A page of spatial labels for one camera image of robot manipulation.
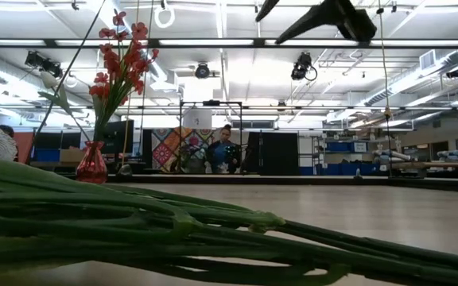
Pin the colourful patterned quilt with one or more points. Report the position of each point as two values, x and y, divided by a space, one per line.
165 147

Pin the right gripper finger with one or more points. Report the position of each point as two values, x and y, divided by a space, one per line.
266 8
316 22

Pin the black aluminium rig frame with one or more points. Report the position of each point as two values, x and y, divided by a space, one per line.
372 180

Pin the grey ceiling vent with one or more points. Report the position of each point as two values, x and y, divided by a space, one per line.
428 59

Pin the black stand frame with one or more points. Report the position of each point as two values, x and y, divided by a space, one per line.
212 103

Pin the black monitor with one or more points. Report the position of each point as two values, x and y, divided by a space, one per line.
117 137

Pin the round black ceiling camera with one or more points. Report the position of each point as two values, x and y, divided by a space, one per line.
202 70

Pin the large white flower bunch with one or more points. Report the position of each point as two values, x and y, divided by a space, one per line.
94 206

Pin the red glass vase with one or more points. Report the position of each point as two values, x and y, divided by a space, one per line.
91 168

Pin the brown cardboard box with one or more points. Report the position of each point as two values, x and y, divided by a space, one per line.
72 155

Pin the blue storage bin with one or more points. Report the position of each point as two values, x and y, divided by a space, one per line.
344 147

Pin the blue box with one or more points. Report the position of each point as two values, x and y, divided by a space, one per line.
46 155

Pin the orange panel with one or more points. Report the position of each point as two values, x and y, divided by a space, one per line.
24 145

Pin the person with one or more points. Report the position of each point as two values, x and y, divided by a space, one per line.
223 155
6 130

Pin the black overhead light bar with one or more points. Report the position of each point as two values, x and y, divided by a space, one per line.
258 42

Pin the background wooden table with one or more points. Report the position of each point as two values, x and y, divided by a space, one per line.
443 164

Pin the white hanging box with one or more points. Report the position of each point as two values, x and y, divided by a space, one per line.
197 118

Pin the white artificial tulip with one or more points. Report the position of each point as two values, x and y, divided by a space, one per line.
49 79

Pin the distant overhead light bar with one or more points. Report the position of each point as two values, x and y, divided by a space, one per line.
332 107

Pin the black rounded object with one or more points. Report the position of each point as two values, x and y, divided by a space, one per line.
125 171

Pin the silver ceiling air duct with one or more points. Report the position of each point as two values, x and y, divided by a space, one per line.
412 79
14 77

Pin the black curtain panel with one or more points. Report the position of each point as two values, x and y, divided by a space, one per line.
278 153

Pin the blue low cabinet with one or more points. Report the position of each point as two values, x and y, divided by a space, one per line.
344 168

